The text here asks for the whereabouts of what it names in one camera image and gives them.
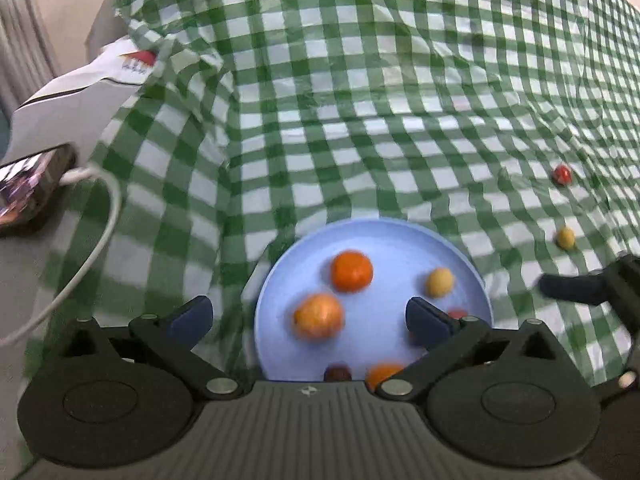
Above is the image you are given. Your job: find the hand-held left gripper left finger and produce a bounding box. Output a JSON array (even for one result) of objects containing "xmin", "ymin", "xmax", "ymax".
[{"xmin": 59, "ymin": 295, "xmax": 244, "ymax": 402}]

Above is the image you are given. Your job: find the blue plate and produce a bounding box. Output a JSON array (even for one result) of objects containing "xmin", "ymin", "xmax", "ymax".
[{"xmin": 253, "ymin": 217, "xmax": 495, "ymax": 382}]

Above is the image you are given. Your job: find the small orange tangerine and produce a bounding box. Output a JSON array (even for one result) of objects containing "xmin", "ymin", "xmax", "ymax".
[
  {"xmin": 365, "ymin": 363, "xmax": 405, "ymax": 391},
  {"xmin": 330, "ymin": 250, "xmax": 374, "ymax": 294}
]

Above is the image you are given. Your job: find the green checked tablecloth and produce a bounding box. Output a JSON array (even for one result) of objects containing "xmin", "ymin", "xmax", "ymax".
[{"xmin": 20, "ymin": 0, "xmax": 640, "ymax": 401}]

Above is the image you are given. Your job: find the grey curtain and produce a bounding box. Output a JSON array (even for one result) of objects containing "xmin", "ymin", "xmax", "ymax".
[{"xmin": 0, "ymin": 0, "xmax": 62, "ymax": 113}]

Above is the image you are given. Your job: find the smartphone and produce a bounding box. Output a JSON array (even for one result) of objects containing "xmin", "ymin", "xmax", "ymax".
[{"xmin": 0, "ymin": 143, "xmax": 79, "ymax": 237}]

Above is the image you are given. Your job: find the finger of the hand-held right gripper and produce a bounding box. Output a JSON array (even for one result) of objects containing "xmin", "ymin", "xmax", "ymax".
[{"xmin": 538, "ymin": 272, "xmax": 608, "ymax": 307}]

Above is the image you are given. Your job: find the white charging cable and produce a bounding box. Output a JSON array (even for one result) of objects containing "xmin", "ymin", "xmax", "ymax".
[{"xmin": 0, "ymin": 167, "xmax": 124, "ymax": 349}]

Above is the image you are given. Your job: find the large orange fruit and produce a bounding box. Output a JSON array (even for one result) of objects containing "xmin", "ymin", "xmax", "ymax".
[{"xmin": 292, "ymin": 293, "xmax": 346, "ymax": 341}]

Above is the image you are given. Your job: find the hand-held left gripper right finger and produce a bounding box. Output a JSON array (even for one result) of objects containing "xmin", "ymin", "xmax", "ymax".
[{"xmin": 375, "ymin": 297, "xmax": 562, "ymax": 403}]

